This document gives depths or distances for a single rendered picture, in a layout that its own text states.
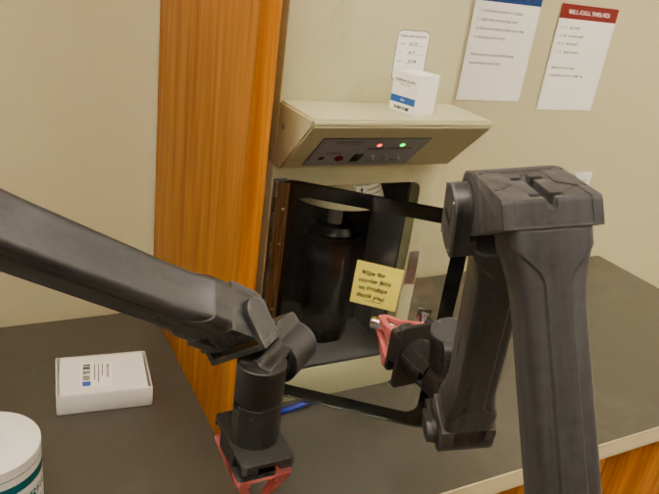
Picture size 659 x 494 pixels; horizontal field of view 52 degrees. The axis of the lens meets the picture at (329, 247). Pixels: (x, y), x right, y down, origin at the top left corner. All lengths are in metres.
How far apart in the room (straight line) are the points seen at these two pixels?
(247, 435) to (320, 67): 0.55
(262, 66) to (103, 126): 0.58
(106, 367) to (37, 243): 0.74
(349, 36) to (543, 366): 0.68
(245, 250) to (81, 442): 0.44
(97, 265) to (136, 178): 0.85
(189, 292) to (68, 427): 0.60
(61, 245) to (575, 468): 0.44
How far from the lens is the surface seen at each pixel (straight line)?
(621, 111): 2.21
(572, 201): 0.52
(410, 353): 0.98
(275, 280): 1.12
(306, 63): 1.04
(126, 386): 1.26
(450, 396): 0.82
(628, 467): 1.63
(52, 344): 1.46
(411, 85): 1.05
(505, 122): 1.89
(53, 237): 0.61
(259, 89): 0.92
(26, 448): 0.99
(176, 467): 1.16
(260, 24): 0.90
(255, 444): 0.81
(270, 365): 0.77
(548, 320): 0.52
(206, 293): 0.71
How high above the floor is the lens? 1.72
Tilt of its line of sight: 23 degrees down
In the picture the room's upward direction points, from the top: 8 degrees clockwise
